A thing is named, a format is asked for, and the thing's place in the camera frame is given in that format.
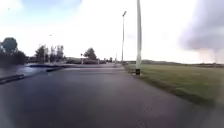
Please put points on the dark asphalt parking area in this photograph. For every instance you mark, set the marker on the dark asphalt parking area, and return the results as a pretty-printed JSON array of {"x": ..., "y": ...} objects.
[{"x": 30, "y": 70}]

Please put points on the grey street lamp pole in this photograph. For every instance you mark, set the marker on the grey street lamp pole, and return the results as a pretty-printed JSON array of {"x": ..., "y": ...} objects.
[
  {"x": 122, "y": 40},
  {"x": 138, "y": 40}
]

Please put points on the dark grey asphalt path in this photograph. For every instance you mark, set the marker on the dark grey asphalt path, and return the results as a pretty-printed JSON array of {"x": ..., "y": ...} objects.
[{"x": 93, "y": 100}]

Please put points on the green grass field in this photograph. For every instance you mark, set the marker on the green grass field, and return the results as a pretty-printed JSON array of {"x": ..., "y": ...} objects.
[{"x": 180, "y": 78}]

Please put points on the row of trees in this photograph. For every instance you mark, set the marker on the row of trees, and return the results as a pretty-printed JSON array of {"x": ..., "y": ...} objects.
[{"x": 41, "y": 53}]

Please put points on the dark hedge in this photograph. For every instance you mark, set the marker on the dark hedge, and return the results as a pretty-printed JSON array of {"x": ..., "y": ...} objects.
[{"x": 13, "y": 59}]

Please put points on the tree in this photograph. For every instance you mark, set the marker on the tree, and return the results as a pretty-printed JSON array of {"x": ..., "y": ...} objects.
[{"x": 90, "y": 54}]

